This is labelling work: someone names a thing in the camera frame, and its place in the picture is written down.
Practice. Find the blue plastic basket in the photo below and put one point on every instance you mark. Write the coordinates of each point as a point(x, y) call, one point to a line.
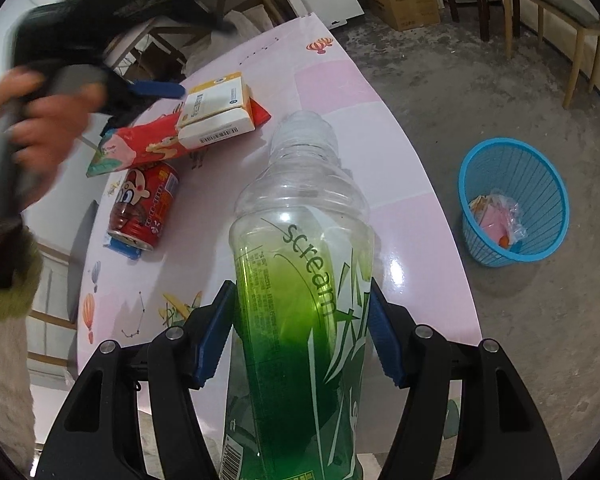
point(540, 185)

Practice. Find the white board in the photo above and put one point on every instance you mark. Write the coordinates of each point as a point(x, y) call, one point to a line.
point(332, 2)

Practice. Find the red snack bag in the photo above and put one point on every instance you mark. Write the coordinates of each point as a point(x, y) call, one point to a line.
point(140, 145)

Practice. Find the white cardboard box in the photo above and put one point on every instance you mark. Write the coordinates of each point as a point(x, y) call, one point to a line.
point(215, 110)

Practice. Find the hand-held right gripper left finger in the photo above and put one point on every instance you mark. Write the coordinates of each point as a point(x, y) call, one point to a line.
point(215, 340)

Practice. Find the red drink can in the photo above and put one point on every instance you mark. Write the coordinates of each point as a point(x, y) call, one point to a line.
point(145, 200)

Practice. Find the small blue packet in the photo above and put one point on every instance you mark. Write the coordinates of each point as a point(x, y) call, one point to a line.
point(125, 252)

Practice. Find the green plastic bottle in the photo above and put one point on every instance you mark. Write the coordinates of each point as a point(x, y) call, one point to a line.
point(300, 310)

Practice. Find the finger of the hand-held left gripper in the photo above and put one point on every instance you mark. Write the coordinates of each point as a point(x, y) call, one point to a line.
point(160, 91)

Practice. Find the person's left hand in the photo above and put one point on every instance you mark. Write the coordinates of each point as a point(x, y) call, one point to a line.
point(50, 125)

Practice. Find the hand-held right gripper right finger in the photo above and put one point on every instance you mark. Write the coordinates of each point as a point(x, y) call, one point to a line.
point(385, 340)

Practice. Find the wooden chair with black cushion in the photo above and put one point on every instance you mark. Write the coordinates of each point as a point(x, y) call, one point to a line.
point(550, 5)

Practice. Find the crumpled pink plastic wrapper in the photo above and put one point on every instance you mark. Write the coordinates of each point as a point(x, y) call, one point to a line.
point(497, 220)

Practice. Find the person's left forearm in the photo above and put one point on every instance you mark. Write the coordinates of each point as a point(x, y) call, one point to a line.
point(5, 360)

